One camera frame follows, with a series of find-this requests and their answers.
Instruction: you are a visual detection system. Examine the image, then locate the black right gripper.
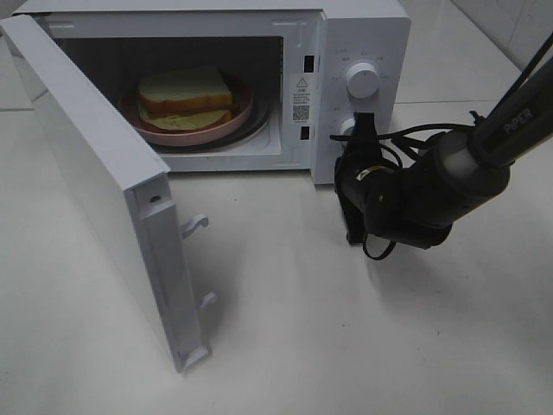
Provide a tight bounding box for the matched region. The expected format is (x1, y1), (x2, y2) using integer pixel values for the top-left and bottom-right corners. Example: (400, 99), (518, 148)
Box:
(333, 112), (397, 245)

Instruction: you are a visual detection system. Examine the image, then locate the white timer knob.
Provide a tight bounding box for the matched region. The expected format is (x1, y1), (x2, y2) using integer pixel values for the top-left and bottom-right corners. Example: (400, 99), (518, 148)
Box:
(340, 118), (356, 141)

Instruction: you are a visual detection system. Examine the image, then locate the pink round plate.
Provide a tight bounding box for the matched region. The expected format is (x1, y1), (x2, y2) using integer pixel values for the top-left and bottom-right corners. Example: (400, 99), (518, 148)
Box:
(118, 73), (254, 148)

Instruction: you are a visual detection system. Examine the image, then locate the toasted bread sandwich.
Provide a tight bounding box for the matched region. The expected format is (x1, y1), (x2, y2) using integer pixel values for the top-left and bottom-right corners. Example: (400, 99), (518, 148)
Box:
(137, 66), (234, 115)

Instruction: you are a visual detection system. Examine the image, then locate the white microwave door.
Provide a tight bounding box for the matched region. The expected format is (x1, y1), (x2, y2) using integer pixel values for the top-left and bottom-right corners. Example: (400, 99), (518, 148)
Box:
(1, 15), (209, 371)

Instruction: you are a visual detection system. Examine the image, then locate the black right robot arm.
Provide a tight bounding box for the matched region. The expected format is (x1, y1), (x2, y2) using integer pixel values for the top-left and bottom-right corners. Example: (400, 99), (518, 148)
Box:
(330, 38), (552, 260)

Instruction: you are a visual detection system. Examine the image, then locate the upper white power knob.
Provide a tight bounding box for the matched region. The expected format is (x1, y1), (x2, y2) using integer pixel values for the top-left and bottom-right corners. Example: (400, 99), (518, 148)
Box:
(346, 61), (380, 99)

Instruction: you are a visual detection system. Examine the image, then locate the white warning label sticker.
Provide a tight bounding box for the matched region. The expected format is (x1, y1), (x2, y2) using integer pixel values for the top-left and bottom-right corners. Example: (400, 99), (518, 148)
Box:
(289, 73), (315, 124)

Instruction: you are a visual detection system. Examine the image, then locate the white microwave oven body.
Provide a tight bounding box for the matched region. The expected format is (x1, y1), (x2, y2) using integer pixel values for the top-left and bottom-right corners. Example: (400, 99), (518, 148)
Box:
(9, 1), (410, 184)

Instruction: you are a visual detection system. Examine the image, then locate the green lettuce leaf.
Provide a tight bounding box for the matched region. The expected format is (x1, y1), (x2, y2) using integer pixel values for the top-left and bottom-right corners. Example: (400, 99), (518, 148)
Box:
(137, 103), (232, 131)

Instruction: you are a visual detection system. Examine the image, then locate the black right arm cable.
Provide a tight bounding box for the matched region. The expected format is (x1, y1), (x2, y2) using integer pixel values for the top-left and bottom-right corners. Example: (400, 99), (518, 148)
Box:
(328, 110), (489, 261)

